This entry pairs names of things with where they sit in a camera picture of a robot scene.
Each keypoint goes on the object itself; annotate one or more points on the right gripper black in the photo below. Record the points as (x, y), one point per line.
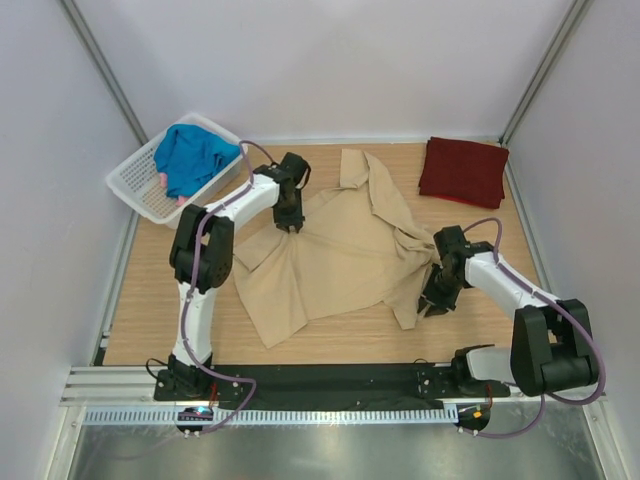
(440, 304)

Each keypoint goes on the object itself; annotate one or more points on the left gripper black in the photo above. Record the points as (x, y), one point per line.
(295, 219)

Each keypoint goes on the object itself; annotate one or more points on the beige t shirt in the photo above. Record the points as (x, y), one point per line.
(359, 247)

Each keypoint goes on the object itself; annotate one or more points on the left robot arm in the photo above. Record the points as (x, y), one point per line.
(202, 258)

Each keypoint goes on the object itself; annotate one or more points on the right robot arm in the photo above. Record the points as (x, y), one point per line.
(552, 348)

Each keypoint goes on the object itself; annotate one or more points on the blue t shirt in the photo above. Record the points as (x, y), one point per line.
(195, 154)

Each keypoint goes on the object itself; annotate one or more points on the pink garment in basket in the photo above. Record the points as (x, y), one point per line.
(174, 187)

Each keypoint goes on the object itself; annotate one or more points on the folded dark red shirt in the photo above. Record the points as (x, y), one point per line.
(464, 171)

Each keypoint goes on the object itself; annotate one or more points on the white plastic basket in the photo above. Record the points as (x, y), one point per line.
(136, 180)

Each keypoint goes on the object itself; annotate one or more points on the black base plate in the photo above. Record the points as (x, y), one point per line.
(330, 387)

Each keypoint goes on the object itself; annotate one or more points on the slotted cable duct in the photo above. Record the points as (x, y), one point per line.
(199, 416)

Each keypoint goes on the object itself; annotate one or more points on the right aluminium frame post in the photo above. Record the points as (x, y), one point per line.
(558, 43)

